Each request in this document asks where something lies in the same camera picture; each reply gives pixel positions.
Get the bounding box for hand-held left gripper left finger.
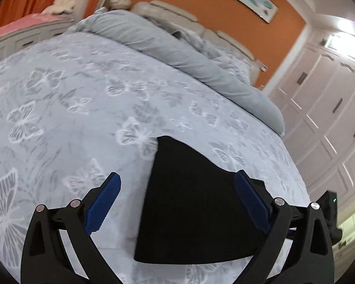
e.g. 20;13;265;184
21;172;128;284

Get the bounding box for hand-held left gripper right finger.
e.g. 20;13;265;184
227;170;335;284

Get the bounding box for black pants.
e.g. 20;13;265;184
134;135;296;265

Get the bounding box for white wardrobe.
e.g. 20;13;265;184
268;27;355;210

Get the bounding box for bed with butterfly sheet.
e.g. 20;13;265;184
0;9;312;284

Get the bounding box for butterfly print pillow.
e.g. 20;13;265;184
180;31;252;85

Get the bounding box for grey duvet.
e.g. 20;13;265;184
67;8;286;138

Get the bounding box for white drawer cabinet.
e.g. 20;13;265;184
0;18;77;68

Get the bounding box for pink bench cushion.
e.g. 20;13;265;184
0;12;76;45

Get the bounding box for white flower plush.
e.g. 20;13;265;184
41;0;76;15

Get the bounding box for white flower table lamp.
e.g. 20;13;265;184
108;0;135;11

